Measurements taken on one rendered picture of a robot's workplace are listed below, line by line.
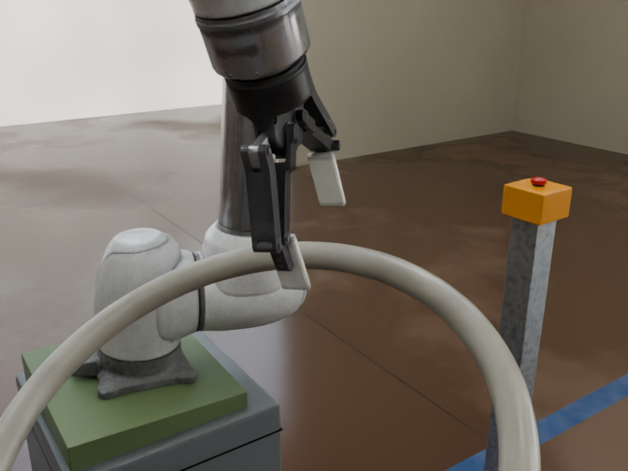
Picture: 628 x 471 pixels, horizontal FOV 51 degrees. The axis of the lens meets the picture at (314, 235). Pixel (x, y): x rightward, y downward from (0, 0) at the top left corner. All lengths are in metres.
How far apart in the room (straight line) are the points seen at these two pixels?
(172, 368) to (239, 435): 0.18
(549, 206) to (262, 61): 1.23
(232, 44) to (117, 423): 0.81
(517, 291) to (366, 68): 4.85
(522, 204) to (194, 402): 0.93
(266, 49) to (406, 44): 6.22
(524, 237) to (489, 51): 5.95
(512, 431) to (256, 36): 0.36
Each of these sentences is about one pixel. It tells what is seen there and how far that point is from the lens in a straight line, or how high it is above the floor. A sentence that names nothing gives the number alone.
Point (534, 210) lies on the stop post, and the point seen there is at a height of 1.03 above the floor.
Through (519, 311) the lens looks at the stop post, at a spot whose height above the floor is 0.75.
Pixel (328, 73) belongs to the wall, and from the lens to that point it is 6.21.
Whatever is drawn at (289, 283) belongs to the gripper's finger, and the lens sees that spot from 0.66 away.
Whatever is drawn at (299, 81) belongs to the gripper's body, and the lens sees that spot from 0.59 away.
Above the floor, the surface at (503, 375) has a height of 1.25.
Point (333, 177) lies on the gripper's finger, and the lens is 0.74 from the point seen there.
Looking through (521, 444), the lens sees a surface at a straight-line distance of 0.53.
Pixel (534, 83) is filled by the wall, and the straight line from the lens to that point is 7.90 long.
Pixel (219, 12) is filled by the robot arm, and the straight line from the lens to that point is 0.55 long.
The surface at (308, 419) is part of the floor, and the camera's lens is 2.63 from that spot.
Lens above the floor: 1.54
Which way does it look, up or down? 20 degrees down
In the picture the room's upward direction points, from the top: straight up
